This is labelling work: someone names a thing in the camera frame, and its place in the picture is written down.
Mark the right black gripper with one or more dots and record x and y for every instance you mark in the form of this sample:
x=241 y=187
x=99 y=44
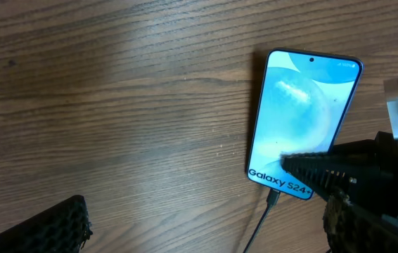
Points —
x=365 y=172

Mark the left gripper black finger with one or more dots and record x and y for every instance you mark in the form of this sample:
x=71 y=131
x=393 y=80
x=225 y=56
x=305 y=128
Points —
x=65 y=227

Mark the blue Galaxy smartphone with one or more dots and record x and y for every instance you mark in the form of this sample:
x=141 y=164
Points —
x=302 y=104

